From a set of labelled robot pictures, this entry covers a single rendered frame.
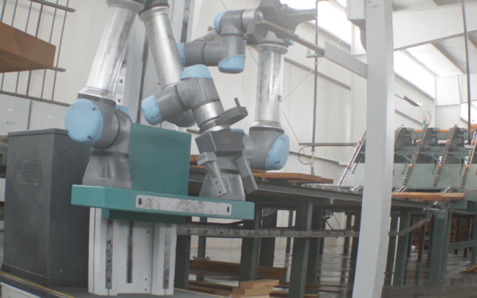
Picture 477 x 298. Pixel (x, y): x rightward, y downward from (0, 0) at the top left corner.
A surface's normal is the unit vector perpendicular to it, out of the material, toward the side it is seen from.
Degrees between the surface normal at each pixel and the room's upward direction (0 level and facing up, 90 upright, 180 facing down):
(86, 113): 97
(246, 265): 90
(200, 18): 99
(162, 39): 83
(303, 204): 90
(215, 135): 67
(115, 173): 73
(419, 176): 46
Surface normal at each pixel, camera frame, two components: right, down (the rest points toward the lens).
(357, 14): -0.59, -0.11
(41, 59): 0.95, 0.04
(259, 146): -0.35, -0.13
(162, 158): 0.76, 0.00
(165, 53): 0.06, -0.20
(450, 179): -0.38, -0.76
